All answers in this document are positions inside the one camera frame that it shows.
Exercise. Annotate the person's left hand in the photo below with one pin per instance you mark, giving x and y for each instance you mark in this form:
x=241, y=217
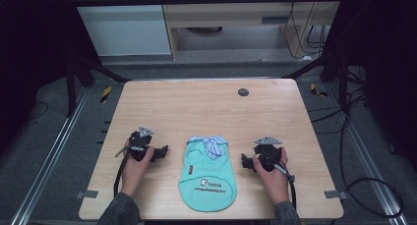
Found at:
x=134, y=171

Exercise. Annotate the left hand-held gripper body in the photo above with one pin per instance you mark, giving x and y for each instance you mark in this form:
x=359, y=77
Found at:
x=141, y=142

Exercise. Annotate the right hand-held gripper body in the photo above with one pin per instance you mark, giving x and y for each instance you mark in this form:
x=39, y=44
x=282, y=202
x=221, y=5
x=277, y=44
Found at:
x=267, y=149

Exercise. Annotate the person's right hand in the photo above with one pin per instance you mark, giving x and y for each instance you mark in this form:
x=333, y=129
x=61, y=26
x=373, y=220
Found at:
x=273, y=182

